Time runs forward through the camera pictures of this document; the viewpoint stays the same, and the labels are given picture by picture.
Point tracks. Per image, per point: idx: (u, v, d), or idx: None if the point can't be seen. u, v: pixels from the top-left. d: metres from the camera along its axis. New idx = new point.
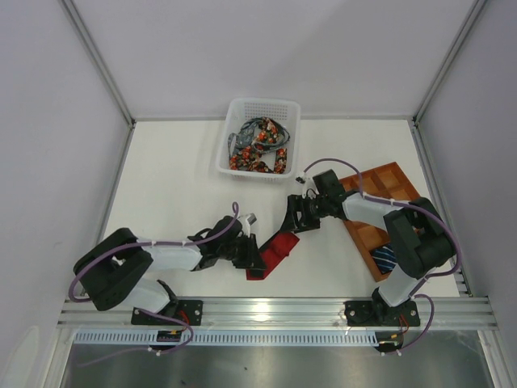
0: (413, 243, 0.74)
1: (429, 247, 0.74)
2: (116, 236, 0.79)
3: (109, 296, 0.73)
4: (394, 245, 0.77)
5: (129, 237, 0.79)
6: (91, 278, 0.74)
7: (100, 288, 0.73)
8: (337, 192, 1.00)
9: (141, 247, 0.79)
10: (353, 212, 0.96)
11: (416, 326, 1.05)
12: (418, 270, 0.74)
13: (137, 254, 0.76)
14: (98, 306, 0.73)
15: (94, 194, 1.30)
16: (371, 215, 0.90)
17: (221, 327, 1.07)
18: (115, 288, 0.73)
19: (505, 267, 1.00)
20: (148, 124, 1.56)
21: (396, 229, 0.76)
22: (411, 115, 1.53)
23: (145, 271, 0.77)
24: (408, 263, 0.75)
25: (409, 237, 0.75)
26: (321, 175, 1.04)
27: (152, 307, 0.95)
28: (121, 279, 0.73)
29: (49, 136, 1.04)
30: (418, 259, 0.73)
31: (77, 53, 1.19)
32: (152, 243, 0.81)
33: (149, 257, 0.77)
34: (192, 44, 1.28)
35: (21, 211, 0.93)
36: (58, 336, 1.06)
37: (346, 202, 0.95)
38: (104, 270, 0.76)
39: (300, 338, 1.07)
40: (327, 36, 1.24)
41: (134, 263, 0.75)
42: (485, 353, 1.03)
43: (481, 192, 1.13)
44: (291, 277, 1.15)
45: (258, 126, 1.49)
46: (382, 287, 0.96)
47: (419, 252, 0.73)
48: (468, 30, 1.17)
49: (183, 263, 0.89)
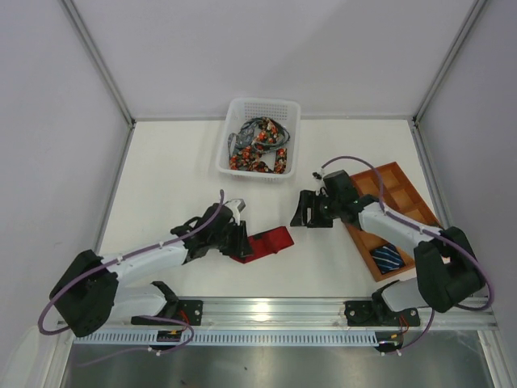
0: (444, 280, 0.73)
1: (458, 284, 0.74)
2: (81, 260, 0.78)
3: (86, 322, 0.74)
4: (422, 277, 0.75)
5: (94, 259, 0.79)
6: (63, 306, 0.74)
7: (75, 316, 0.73)
8: (348, 196, 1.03)
9: (107, 269, 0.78)
10: (369, 225, 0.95)
11: (416, 326, 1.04)
12: (443, 306, 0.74)
13: (103, 278, 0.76)
14: (77, 333, 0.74)
15: (95, 194, 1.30)
16: (388, 233, 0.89)
17: (221, 327, 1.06)
18: (90, 315, 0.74)
19: (505, 268, 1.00)
20: (148, 124, 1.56)
21: (429, 263, 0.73)
22: (411, 115, 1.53)
23: (115, 293, 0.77)
24: (435, 297, 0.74)
25: (441, 272, 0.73)
26: (333, 176, 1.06)
27: (150, 311, 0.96)
28: (92, 304, 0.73)
29: (48, 135, 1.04)
30: (447, 296, 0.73)
31: (77, 54, 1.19)
32: (118, 261, 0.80)
33: (115, 278, 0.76)
34: (191, 44, 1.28)
35: (21, 210, 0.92)
36: (57, 338, 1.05)
37: (364, 213, 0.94)
38: (74, 297, 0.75)
39: (300, 338, 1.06)
40: (327, 36, 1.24)
41: (102, 287, 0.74)
42: (485, 352, 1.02)
43: (481, 192, 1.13)
44: (290, 277, 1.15)
45: (258, 126, 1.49)
46: (387, 291, 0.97)
47: (449, 290, 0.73)
48: (468, 29, 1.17)
49: (166, 262, 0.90)
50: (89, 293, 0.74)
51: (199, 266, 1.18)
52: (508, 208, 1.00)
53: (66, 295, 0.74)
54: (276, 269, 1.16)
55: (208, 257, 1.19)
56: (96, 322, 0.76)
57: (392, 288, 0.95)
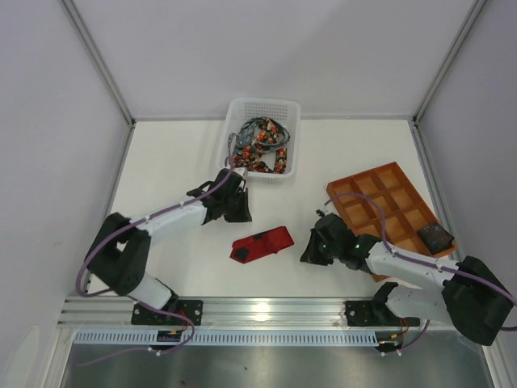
0: (478, 313, 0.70)
1: (493, 312, 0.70)
2: (108, 224, 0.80)
3: (125, 281, 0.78)
4: (458, 319, 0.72)
5: (122, 221, 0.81)
6: (101, 267, 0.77)
7: (114, 277, 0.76)
8: (346, 240, 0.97)
9: (138, 227, 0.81)
10: (379, 269, 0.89)
11: (416, 326, 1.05)
12: (489, 339, 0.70)
13: (135, 235, 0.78)
14: (119, 293, 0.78)
15: (95, 194, 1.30)
16: (402, 274, 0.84)
17: (221, 327, 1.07)
18: (128, 273, 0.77)
19: (506, 268, 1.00)
20: (148, 124, 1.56)
21: (459, 305, 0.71)
22: (411, 115, 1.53)
23: (147, 247, 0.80)
24: (476, 332, 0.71)
25: (473, 309, 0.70)
26: (326, 225, 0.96)
27: (155, 303, 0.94)
28: (128, 263, 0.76)
29: (48, 135, 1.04)
30: (485, 328, 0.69)
31: (77, 53, 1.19)
32: (145, 220, 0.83)
33: (147, 235, 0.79)
34: (191, 43, 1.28)
35: (21, 210, 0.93)
36: (59, 336, 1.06)
37: (372, 260, 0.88)
38: (109, 258, 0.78)
39: (300, 338, 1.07)
40: (327, 35, 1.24)
41: (135, 246, 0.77)
42: (485, 353, 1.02)
43: (481, 191, 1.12)
44: (290, 277, 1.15)
45: (258, 127, 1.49)
46: (393, 299, 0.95)
47: (487, 320, 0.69)
48: (469, 29, 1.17)
49: (189, 221, 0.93)
50: (123, 252, 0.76)
51: (199, 266, 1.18)
52: (509, 208, 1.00)
53: (99, 257, 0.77)
54: (276, 270, 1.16)
55: (207, 257, 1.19)
56: (133, 280, 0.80)
57: (400, 300, 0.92)
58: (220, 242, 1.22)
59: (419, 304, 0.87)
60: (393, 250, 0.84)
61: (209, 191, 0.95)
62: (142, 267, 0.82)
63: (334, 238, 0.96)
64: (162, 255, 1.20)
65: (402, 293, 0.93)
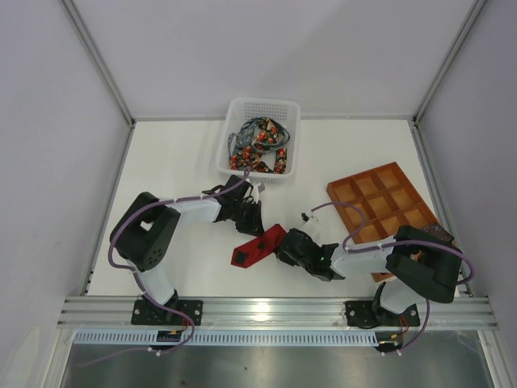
0: (429, 275, 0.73)
1: (441, 269, 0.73)
2: (139, 200, 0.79)
3: (150, 256, 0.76)
4: (413, 287, 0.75)
5: (151, 198, 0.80)
6: (127, 241, 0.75)
7: (140, 249, 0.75)
8: (313, 257, 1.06)
9: (166, 205, 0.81)
10: (349, 269, 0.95)
11: (415, 326, 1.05)
12: (446, 295, 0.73)
13: (165, 212, 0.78)
14: (142, 267, 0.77)
15: (95, 194, 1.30)
16: (361, 264, 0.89)
17: (221, 327, 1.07)
18: (155, 246, 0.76)
19: (505, 268, 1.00)
20: (148, 124, 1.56)
21: (409, 275, 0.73)
22: (411, 115, 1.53)
23: (174, 225, 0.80)
24: (433, 293, 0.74)
25: (422, 273, 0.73)
26: (292, 244, 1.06)
27: (159, 298, 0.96)
28: (156, 238, 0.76)
29: (49, 135, 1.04)
30: (440, 285, 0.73)
31: (77, 53, 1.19)
32: (174, 201, 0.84)
33: (176, 212, 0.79)
34: (191, 43, 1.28)
35: (21, 210, 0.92)
36: (59, 336, 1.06)
37: (338, 263, 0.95)
38: (136, 233, 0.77)
39: (300, 338, 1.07)
40: (327, 36, 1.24)
41: (165, 220, 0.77)
42: (485, 353, 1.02)
43: (481, 191, 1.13)
44: (290, 277, 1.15)
45: (258, 127, 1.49)
46: (384, 299, 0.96)
47: (439, 278, 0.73)
48: (468, 29, 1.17)
49: (206, 215, 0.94)
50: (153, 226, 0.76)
51: (199, 266, 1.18)
52: (507, 208, 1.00)
53: (126, 232, 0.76)
54: (276, 270, 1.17)
55: (207, 257, 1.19)
56: (157, 256, 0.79)
57: (388, 296, 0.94)
58: (220, 243, 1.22)
59: (401, 293, 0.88)
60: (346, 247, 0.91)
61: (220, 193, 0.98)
62: (167, 246, 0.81)
63: (302, 255, 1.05)
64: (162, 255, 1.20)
65: (388, 288, 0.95)
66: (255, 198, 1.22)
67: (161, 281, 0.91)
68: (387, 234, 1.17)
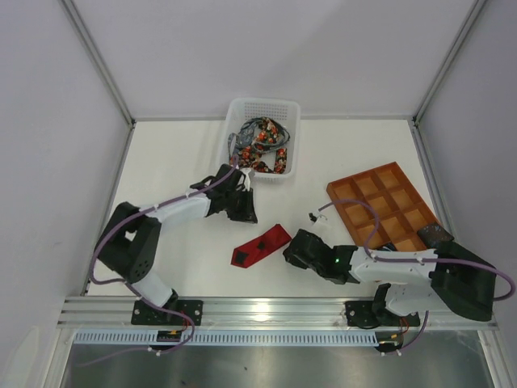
0: (471, 293, 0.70)
1: (481, 288, 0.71)
2: (119, 212, 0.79)
3: (136, 269, 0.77)
4: (451, 305, 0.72)
5: (131, 208, 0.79)
6: (111, 254, 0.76)
7: (125, 263, 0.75)
8: (324, 260, 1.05)
9: (147, 214, 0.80)
10: (367, 276, 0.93)
11: (415, 326, 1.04)
12: (484, 316, 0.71)
13: (145, 222, 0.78)
14: (129, 280, 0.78)
15: (95, 194, 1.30)
16: (387, 275, 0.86)
17: (221, 327, 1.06)
18: (140, 259, 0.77)
19: (505, 267, 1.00)
20: (148, 124, 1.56)
21: (450, 293, 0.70)
22: (411, 115, 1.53)
23: (157, 235, 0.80)
24: (472, 312, 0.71)
25: (464, 292, 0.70)
26: (303, 247, 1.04)
27: (156, 301, 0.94)
28: (139, 251, 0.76)
29: (49, 134, 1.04)
30: (481, 305, 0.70)
31: (77, 53, 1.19)
32: (154, 208, 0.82)
33: (157, 222, 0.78)
34: (191, 43, 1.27)
35: (21, 210, 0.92)
36: (59, 336, 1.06)
37: (358, 269, 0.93)
38: (119, 245, 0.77)
39: (300, 338, 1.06)
40: (327, 36, 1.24)
41: (146, 233, 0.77)
42: (485, 352, 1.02)
43: (481, 191, 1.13)
44: (290, 277, 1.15)
45: (258, 127, 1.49)
46: (391, 304, 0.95)
47: (480, 297, 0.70)
48: (468, 29, 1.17)
49: (194, 212, 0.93)
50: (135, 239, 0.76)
51: (199, 266, 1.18)
52: (508, 208, 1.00)
53: (109, 246, 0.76)
54: (277, 270, 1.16)
55: (207, 257, 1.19)
56: (144, 267, 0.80)
57: (398, 300, 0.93)
58: (220, 243, 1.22)
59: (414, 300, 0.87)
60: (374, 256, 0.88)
61: (212, 185, 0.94)
62: (152, 255, 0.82)
63: (313, 257, 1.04)
64: (162, 255, 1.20)
65: (397, 293, 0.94)
66: (246, 184, 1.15)
67: (155, 284, 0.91)
68: (387, 234, 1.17)
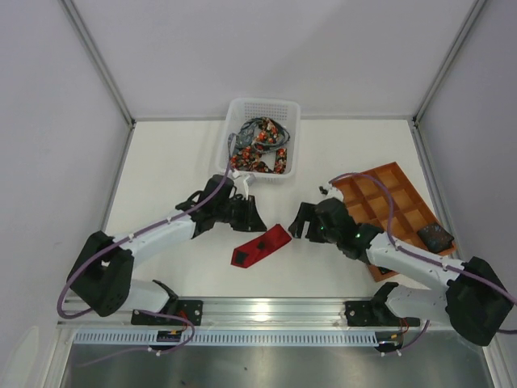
0: (478, 312, 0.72)
1: (492, 314, 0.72)
2: (91, 242, 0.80)
3: (107, 302, 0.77)
4: (456, 318, 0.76)
5: (106, 239, 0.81)
6: (83, 286, 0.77)
7: (97, 297, 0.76)
8: (346, 229, 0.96)
9: (121, 246, 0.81)
10: (380, 261, 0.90)
11: (416, 326, 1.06)
12: (482, 339, 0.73)
13: (119, 255, 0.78)
14: (101, 313, 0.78)
15: (95, 194, 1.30)
16: (406, 269, 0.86)
17: (221, 327, 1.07)
18: (111, 293, 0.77)
19: (506, 268, 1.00)
20: (148, 124, 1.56)
21: (458, 305, 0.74)
22: (411, 115, 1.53)
23: (131, 267, 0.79)
24: (472, 332, 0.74)
25: (472, 309, 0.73)
26: (328, 211, 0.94)
27: (153, 307, 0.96)
28: (110, 286, 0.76)
29: (49, 134, 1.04)
30: (482, 329, 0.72)
31: (77, 53, 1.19)
32: (129, 238, 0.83)
33: (130, 255, 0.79)
34: (191, 43, 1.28)
35: (21, 210, 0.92)
36: (59, 336, 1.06)
37: (375, 252, 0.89)
38: (91, 276, 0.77)
39: (300, 338, 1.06)
40: (327, 36, 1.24)
41: (118, 267, 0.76)
42: (485, 353, 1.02)
43: (481, 193, 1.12)
44: (289, 277, 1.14)
45: (258, 127, 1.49)
46: (395, 305, 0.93)
47: (485, 322, 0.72)
48: (468, 29, 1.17)
49: (178, 237, 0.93)
50: (107, 274, 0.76)
51: (199, 266, 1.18)
52: (507, 208, 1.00)
53: (81, 279, 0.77)
54: (277, 269, 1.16)
55: (207, 257, 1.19)
56: (116, 301, 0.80)
57: (401, 301, 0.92)
58: (220, 243, 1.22)
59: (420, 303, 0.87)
60: (397, 244, 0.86)
61: (198, 204, 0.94)
62: (127, 289, 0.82)
63: (335, 225, 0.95)
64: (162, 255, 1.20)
65: (401, 294, 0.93)
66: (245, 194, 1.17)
67: (144, 300, 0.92)
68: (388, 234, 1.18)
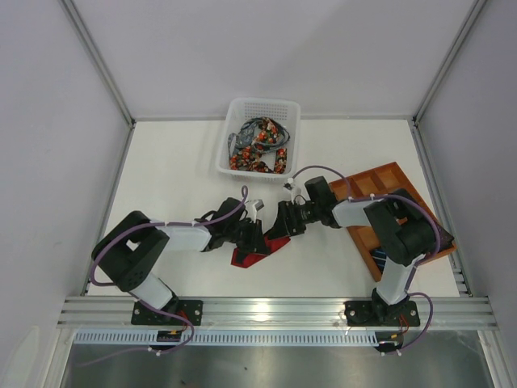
0: (396, 229, 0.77)
1: (413, 234, 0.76)
2: (128, 220, 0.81)
3: (128, 278, 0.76)
4: (378, 234, 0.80)
5: (142, 218, 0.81)
6: (111, 259, 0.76)
7: (120, 270, 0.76)
8: (327, 200, 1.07)
9: (156, 227, 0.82)
10: (342, 218, 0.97)
11: (416, 326, 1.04)
12: (404, 258, 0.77)
13: (153, 235, 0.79)
14: (121, 287, 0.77)
15: (96, 194, 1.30)
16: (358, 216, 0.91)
17: (221, 327, 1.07)
18: (136, 269, 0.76)
19: (505, 268, 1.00)
20: (148, 124, 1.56)
21: (376, 219, 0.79)
22: (411, 115, 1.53)
23: (161, 248, 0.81)
24: (394, 250, 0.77)
25: (389, 225, 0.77)
26: (313, 182, 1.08)
27: (156, 303, 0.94)
28: (139, 260, 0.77)
29: (49, 135, 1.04)
30: (402, 246, 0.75)
31: (78, 53, 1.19)
32: (164, 224, 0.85)
33: (166, 235, 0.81)
34: (191, 44, 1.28)
35: (21, 211, 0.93)
36: (59, 336, 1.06)
37: (334, 210, 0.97)
38: (121, 250, 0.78)
39: (300, 338, 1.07)
40: (327, 36, 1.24)
41: (153, 242, 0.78)
42: (485, 353, 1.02)
43: (481, 191, 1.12)
44: (289, 277, 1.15)
45: (258, 126, 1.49)
46: (380, 287, 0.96)
47: (404, 239, 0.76)
48: (469, 29, 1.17)
49: (194, 242, 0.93)
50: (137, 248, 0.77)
51: (199, 267, 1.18)
52: (506, 208, 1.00)
53: (112, 250, 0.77)
54: (275, 268, 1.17)
55: (207, 257, 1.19)
56: (137, 278, 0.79)
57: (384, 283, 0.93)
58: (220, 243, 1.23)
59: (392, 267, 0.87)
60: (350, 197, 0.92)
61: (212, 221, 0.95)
62: (149, 271, 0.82)
63: (319, 194, 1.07)
64: (163, 255, 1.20)
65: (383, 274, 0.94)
66: (252, 217, 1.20)
67: (151, 291, 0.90)
68: None
